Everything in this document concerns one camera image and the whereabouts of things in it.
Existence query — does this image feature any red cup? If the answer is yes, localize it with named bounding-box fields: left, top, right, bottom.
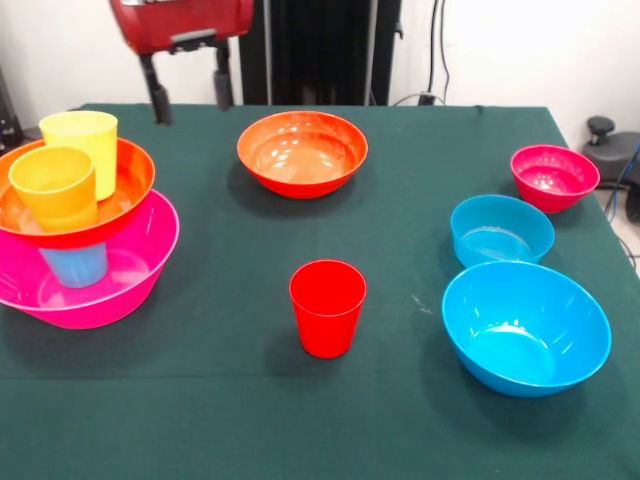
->
left=288, top=259, right=368, bottom=359

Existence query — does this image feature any small blue bowl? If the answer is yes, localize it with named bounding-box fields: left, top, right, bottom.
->
left=449, top=194, right=556, bottom=269

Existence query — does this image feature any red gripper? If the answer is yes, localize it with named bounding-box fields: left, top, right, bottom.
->
left=108, top=0, right=256, bottom=126

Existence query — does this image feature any large pink bowl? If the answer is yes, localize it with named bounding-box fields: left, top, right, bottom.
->
left=0, top=188, right=181, bottom=331

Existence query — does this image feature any black cable with adapter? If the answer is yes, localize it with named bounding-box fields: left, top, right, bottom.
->
left=394, top=0, right=454, bottom=107

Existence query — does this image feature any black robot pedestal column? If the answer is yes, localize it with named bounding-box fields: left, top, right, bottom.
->
left=234, top=0, right=404, bottom=106

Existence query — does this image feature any orange cup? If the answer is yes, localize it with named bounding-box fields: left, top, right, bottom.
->
left=34, top=202, right=99, bottom=234
left=8, top=146, right=97, bottom=221

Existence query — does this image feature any yellow cup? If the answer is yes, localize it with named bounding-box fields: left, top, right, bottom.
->
left=38, top=110, right=119, bottom=202

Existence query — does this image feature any orange-red bowl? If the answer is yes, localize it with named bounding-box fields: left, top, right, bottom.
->
left=0, top=137, right=157, bottom=250
left=236, top=110, right=370, bottom=200

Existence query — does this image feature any blue cable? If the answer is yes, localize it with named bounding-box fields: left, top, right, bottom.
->
left=603, top=142, right=640, bottom=224

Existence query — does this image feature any blue cup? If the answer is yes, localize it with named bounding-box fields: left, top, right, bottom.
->
left=39, top=243, right=109, bottom=289

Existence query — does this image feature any dark green tablecloth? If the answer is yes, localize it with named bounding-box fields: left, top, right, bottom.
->
left=0, top=103, right=640, bottom=480

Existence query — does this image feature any small magenta bowl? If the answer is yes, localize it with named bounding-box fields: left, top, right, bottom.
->
left=510, top=144, right=601, bottom=216

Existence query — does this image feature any large blue bowl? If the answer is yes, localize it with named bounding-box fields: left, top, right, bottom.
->
left=441, top=260, right=613, bottom=399

